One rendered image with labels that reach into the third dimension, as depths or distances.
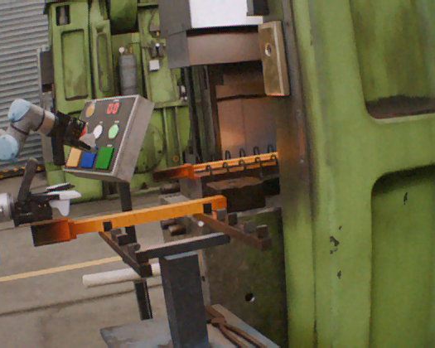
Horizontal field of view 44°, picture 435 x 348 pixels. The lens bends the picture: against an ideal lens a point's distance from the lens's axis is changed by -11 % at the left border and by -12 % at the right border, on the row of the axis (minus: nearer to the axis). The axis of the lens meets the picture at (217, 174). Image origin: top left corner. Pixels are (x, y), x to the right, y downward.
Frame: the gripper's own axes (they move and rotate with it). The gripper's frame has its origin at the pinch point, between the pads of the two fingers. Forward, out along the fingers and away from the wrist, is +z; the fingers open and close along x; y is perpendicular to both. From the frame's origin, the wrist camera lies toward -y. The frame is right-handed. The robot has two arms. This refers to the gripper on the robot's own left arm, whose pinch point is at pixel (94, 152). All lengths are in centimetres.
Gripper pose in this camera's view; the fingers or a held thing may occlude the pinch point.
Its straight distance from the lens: 195.3
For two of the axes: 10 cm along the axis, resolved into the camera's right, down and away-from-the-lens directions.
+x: -7.0, -0.5, 7.1
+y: 2.6, -9.4, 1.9
